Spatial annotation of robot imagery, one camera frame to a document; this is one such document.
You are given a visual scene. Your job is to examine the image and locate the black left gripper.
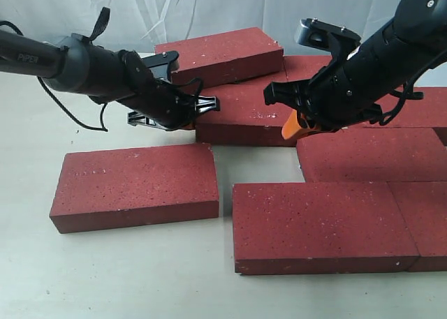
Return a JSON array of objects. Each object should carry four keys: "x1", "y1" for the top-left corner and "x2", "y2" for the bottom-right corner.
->
[{"x1": 118, "y1": 51, "x2": 220, "y2": 131}]

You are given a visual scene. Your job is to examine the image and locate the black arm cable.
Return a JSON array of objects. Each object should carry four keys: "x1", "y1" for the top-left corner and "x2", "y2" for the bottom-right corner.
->
[
  {"x1": 0, "y1": 20, "x2": 109, "y2": 133},
  {"x1": 369, "y1": 84, "x2": 425, "y2": 126}
]

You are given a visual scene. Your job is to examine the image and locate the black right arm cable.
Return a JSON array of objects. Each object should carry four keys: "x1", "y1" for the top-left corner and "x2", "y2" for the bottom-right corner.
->
[{"x1": 369, "y1": 84, "x2": 425, "y2": 126}]

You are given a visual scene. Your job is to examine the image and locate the red brick under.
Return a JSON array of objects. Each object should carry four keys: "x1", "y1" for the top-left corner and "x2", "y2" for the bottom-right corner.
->
[{"x1": 196, "y1": 84, "x2": 297, "y2": 147}]

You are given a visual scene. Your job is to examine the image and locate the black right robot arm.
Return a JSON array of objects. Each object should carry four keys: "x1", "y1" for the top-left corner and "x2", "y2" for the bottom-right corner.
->
[{"x1": 263, "y1": 0, "x2": 446, "y2": 140}]

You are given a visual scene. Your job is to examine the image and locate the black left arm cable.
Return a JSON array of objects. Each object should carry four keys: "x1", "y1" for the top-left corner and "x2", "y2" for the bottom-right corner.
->
[{"x1": 0, "y1": 20, "x2": 109, "y2": 133}]

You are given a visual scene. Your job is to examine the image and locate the red brick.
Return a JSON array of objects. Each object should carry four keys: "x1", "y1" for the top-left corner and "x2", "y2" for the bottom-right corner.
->
[
  {"x1": 154, "y1": 27, "x2": 284, "y2": 88},
  {"x1": 49, "y1": 143, "x2": 219, "y2": 234},
  {"x1": 238, "y1": 70, "x2": 288, "y2": 87},
  {"x1": 284, "y1": 55, "x2": 331, "y2": 82},
  {"x1": 359, "y1": 87, "x2": 446, "y2": 146},
  {"x1": 296, "y1": 128, "x2": 446, "y2": 182},
  {"x1": 388, "y1": 181, "x2": 446, "y2": 272},
  {"x1": 232, "y1": 182, "x2": 420, "y2": 275}
]

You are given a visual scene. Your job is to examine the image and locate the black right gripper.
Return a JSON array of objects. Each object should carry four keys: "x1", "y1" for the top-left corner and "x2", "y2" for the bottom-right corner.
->
[{"x1": 263, "y1": 50, "x2": 381, "y2": 140}]

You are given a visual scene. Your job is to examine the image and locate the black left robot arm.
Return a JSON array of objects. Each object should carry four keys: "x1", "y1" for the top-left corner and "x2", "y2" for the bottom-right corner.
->
[{"x1": 1, "y1": 31, "x2": 220, "y2": 131}]

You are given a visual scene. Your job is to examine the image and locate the pale backdrop curtain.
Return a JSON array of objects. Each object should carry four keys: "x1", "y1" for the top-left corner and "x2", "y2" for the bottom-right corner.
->
[{"x1": 1, "y1": 0, "x2": 400, "y2": 54}]

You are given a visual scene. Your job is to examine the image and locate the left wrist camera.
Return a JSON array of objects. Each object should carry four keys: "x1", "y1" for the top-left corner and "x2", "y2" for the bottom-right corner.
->
[{"x1": 142, "y1": 50, "x2": 179, "y2": 82}]

